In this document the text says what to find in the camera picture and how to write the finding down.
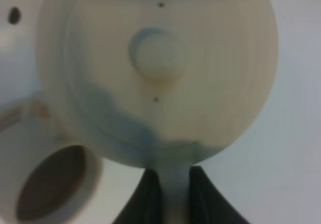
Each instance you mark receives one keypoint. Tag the left beige teacup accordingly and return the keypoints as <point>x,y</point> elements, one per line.
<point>45,176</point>

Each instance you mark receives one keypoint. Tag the beige ceramic teapot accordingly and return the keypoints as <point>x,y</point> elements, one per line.
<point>160,84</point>

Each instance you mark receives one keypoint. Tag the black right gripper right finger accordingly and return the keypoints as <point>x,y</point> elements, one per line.
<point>207,204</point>

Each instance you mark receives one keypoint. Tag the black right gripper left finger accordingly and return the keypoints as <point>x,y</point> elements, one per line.
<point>146,204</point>

